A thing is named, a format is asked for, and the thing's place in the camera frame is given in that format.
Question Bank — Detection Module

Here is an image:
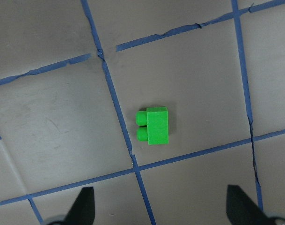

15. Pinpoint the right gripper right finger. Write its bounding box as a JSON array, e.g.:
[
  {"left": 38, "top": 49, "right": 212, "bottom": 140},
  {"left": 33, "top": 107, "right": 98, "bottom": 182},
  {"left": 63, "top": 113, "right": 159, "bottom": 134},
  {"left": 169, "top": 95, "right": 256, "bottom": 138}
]
[{"left": 226, "top": 185, "right": 273, "bottom": 225}]

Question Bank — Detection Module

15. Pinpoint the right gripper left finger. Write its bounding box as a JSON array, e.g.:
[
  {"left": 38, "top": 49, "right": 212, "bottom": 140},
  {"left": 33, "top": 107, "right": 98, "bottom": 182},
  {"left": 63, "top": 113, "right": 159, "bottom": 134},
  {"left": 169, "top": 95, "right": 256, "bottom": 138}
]
[{"left": 63, "top": 187, "right": 95, "bottom": 225}]

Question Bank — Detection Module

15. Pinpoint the green toy block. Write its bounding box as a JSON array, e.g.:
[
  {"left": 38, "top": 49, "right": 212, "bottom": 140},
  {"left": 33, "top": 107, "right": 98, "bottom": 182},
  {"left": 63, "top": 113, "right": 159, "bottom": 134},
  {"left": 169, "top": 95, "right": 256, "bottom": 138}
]
[{"left": 135, "top": 106, "right": 169, "bottom": 145}]

